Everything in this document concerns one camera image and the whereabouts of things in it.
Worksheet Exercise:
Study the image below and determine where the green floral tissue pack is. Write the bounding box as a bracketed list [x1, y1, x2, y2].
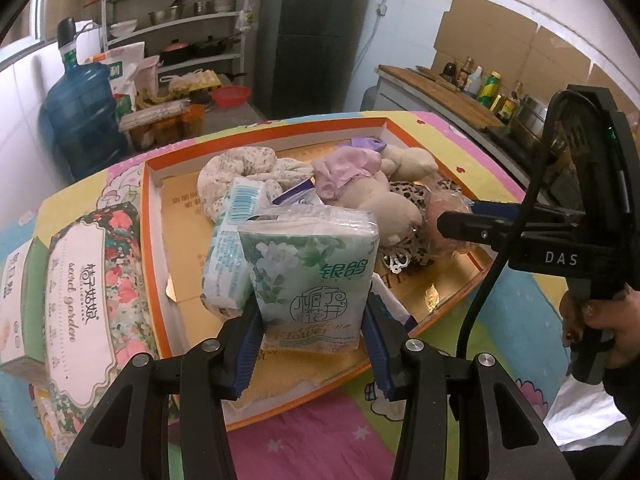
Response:
[237, 208, 381, 356]

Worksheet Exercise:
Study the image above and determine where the egg tray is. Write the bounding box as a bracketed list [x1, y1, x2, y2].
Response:
[167, 70, 221, 93]

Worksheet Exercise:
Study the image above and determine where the pink cloth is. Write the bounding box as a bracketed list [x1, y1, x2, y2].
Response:
[312, 150, 383, 201]

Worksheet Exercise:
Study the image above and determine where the black water pump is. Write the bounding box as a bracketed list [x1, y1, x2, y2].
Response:
[56, 17, 81, 63]

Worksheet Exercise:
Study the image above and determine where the beige plush toy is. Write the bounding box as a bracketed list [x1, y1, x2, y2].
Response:
[340, 145, 438, 248]

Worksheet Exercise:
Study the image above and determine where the yellow green bottle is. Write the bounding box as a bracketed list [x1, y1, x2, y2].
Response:
[477, 71, 502, 106]

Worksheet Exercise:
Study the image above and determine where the black wok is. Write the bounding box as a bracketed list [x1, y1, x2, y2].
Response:
[192, 32, 243, 58]

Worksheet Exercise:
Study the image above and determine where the pink plastic bag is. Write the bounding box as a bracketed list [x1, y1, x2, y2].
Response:
[137, 57, 161, 93]

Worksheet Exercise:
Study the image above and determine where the green white tissue box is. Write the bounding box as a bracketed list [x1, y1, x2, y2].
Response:
[0, 236, 51, 378]

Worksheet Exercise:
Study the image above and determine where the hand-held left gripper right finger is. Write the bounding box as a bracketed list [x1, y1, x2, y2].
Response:
[364, 296, 563, 480]

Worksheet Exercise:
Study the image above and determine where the leopard print cloth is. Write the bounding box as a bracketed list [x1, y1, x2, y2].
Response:
[382, 180, 436, 272]

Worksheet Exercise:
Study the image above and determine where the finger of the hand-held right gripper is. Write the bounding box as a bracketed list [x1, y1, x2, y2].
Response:
[436, 210, 527, 257]
[467, 200, 583, 223]

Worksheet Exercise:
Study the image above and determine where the cream floral cloth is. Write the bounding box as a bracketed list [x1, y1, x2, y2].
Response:
[196, 146, 316, 223]

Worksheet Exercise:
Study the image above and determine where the clear food container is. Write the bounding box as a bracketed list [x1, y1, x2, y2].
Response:
[119, 100, 206, 151]

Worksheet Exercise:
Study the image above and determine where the red lidded pot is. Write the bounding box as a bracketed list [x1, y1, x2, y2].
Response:
[160, 40, 193, 66]

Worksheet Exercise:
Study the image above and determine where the white plastic bottle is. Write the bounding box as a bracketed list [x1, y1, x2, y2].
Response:
[465, 66, 485, 98]

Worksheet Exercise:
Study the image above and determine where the red plastic bowl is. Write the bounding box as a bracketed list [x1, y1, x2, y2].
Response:
[211, 85, 251, 108]

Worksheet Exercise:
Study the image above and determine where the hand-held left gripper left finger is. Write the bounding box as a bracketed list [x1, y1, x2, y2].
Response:
[55, 305, 265, 480]

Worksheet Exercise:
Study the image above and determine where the blue white tissue pack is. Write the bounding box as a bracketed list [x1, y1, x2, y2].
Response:
[200, 176, 271, 318]

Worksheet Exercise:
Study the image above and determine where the orange cardboard box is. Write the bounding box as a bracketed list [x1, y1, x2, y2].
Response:
[140, 115, 496, 433]

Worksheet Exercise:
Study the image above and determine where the steel pot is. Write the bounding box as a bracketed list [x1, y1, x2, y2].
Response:
[515, 96, 551, 147]

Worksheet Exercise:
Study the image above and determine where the purple cloth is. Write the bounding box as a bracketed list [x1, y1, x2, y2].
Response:
[350, 136, 388, 154]

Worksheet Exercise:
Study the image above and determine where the black cable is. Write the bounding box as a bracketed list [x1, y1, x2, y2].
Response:
[457, 87, 576, 361]

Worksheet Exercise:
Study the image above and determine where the printed rice bag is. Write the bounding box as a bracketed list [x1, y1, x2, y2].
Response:
[92, 42, 146, 100]

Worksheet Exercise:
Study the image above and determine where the floral tissue box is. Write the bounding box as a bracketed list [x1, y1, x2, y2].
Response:
[44, 203, 158, 436]

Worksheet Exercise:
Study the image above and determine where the blue water jug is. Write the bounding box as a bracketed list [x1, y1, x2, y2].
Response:
[39, 57, 128, 181]

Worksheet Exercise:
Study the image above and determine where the white shelf rack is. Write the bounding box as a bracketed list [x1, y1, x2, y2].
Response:
[100, 0, 253, 106]

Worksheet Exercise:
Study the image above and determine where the person's right hand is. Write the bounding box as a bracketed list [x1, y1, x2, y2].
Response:
[560, 287, 640, 371]

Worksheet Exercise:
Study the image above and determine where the dark refrigerator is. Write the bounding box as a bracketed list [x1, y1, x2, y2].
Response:
[257, 0, 366, 120]

